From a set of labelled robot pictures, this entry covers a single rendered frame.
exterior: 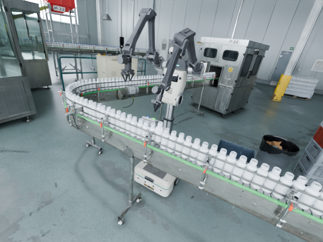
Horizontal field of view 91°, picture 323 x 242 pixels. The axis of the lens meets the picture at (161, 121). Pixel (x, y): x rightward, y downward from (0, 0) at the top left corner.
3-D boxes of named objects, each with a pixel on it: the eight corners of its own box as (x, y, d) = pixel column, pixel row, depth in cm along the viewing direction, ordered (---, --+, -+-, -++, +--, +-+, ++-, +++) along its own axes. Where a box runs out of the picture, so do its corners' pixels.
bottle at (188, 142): (190, 155, 119) (194, 137, 111) (187, 160, 114) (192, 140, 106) (182, 152, 121) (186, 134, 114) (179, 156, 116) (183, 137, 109)
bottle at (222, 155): (220, 174, 104) (228, 154, 97) (211, 170, 107) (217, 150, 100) (222, 169, 109) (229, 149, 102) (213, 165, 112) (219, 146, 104)
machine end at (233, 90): (213, 97, 633) (228, 42, 546) (246, 109, 551) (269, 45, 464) (188, 104, 530) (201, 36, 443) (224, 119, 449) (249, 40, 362)
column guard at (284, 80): (270, 100, 705) (281, 74, 657) (270, 98, 737) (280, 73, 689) (281, 102, 690) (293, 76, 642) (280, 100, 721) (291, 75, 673)
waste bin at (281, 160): (246, 178, 246) (262, 144, 218) (248, 162, 283) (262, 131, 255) (281, 192, 228) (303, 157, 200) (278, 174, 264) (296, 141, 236)
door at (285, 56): (268, 84, 1065) (281, 50, 973) (267, 84, 1072) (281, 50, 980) (285, 88, 1025) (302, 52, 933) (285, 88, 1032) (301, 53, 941)
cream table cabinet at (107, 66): (127, 90, 602) (127, 56, 551) (136, 94, 563) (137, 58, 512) (97, 92, 531) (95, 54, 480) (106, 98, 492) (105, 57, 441)
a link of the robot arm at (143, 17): (154, 13, 136) (143, 13, 140) (152, 6, 131) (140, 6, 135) (133, 56, 129) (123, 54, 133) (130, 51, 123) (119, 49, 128)
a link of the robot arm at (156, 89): (171, 87, 135) (164, 80, 139) (165, 83, 125) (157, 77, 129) (163, 98, 139) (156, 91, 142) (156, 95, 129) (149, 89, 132)
